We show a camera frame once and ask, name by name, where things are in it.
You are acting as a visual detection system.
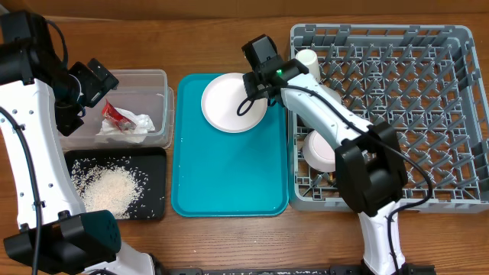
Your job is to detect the red foil snack wrapper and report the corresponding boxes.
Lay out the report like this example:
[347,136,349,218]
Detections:
[102,100,136,131]

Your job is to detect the pink plate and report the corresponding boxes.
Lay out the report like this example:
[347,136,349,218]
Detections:
[201,73,267,133]

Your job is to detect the pale green cup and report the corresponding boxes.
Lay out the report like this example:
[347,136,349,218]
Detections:
[295,49,321,82]

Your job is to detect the white napkin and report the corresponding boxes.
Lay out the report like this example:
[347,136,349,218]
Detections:
[96,108,155,144]

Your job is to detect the grey bowl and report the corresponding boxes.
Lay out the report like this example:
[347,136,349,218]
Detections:
[321,85,342,105]

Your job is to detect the pink bowl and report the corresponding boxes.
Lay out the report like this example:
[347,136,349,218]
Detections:
[302,131,335,173]

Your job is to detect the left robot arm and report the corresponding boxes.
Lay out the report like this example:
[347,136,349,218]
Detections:
[1,11,165,274]

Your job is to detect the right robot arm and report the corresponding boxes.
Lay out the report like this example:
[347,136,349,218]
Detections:
[242,34,407,274]

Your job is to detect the grey dishwasher rack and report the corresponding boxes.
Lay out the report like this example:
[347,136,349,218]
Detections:
[290,24,488,213]

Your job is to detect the teal serving tray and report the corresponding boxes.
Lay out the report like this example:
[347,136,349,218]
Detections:
[171,73,289,218]

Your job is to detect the white rice leftovers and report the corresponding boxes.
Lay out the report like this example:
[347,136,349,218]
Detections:
[70,156,166,220]

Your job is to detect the black plastic tray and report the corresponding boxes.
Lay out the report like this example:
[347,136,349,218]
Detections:
[63,147,168,222]

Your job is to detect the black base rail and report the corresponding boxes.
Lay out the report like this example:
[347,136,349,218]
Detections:
[152,264,437,275]

